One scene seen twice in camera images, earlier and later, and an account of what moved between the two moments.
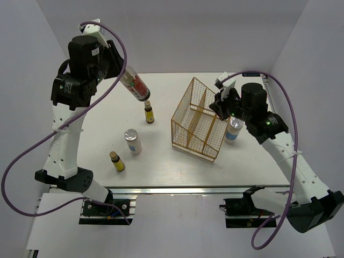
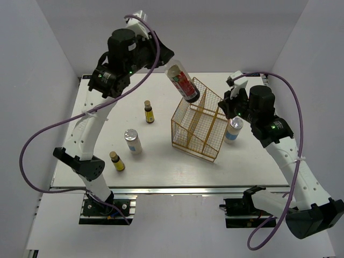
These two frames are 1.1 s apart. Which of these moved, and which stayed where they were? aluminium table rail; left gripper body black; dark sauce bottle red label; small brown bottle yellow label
Moved: dark sauce bottle red label; left gripper body black
Stayed: aluminium table rail; small brown bottle yellow label
